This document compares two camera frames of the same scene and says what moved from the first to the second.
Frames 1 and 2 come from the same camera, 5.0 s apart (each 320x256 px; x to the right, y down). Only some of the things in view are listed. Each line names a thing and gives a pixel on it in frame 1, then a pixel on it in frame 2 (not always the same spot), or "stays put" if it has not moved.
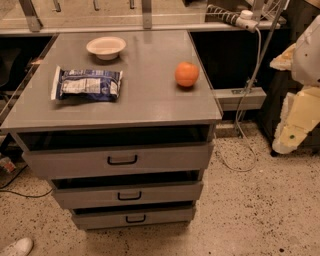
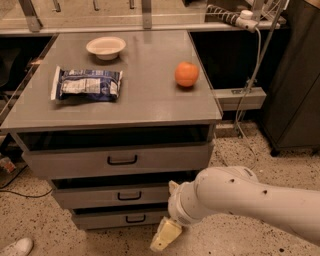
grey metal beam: [229, 99] stays put
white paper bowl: [106, 48] stays put
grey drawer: [75, 194] stays put
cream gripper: [307, 60] → [177, 207]
